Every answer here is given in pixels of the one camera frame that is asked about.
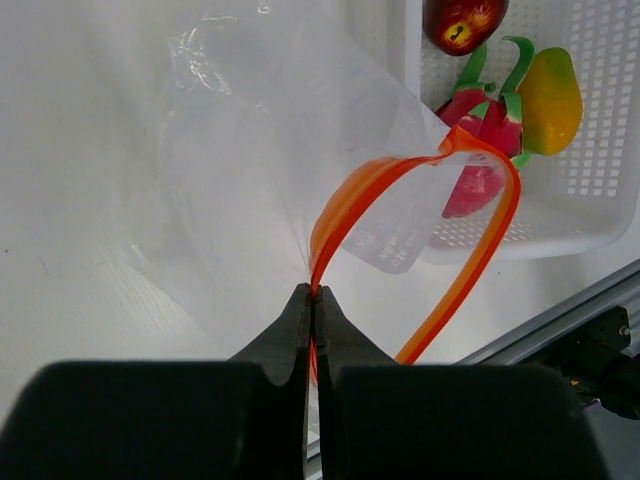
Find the aluminium mounting rail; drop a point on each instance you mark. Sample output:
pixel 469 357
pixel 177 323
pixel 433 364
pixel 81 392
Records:
pixel 619 289

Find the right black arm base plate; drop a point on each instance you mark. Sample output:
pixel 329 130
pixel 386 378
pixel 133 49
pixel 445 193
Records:
pixel 592 359

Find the dark red apple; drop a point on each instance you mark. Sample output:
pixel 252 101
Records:
pixel 458 27

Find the yellow green mango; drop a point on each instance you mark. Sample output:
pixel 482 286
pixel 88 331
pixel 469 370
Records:
pixel 552 105

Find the clear zip bag orange zipper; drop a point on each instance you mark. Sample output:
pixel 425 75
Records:
pixel 278 152

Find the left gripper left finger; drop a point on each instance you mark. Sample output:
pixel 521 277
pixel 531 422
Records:
pixel 242 418

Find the pink dragon fruit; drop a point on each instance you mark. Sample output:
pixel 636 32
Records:
pixel 494 121

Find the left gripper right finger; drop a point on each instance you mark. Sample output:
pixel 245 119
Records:
pixel 383 420

